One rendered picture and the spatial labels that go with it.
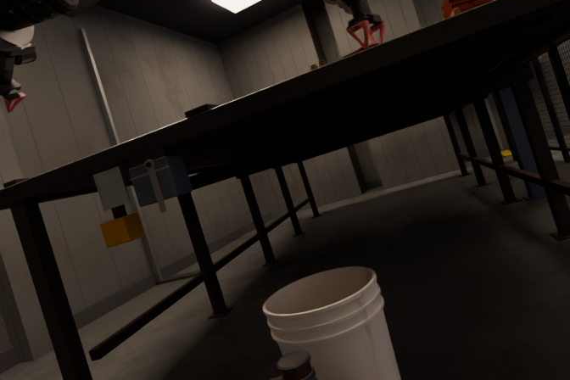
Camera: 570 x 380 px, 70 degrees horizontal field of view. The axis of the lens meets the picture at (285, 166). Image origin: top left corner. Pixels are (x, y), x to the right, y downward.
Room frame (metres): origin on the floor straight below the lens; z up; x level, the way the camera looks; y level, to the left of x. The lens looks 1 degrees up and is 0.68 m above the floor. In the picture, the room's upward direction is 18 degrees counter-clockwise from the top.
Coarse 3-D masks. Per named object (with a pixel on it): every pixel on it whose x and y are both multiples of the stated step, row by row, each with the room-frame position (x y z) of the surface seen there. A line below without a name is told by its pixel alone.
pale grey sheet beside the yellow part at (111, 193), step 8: (112, 168) 1.28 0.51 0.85; (96, 176) 1.30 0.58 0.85; (104, 176) 1.29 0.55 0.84; (112, 176) 1.28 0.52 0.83; (120, 176) 1.27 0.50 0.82; (96, 184) 1.30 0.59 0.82; (104, 184) 1.29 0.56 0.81; (112, 184) 1.28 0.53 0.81; (120, 184) 1.27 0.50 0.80; (104, 192) 1.29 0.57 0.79; (112, 192) 1.28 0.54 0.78; (120, 192) 1.28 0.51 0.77; (104, 200) 1.29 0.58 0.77; (112, 200) 1.29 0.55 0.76; (120, 200) 1.28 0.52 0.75; (128, 200) 1.27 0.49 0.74; (104, 208) 1.30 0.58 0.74; (112, 208) 1.29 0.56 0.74
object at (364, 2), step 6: (360, 0) 1.27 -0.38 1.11; (366, 0) 1.28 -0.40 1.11; (354, 6) 1.28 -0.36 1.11; (360, 6) 1.27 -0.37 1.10; (366, 6) 1.27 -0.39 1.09; (354, 12) 1.28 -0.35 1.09; (360, 12) 1.27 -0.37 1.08; (366, 12) 1.27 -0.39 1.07; (354, 18) 1.26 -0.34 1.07; (360, 18) 1.25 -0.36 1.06; (366, 18) 1.26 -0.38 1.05
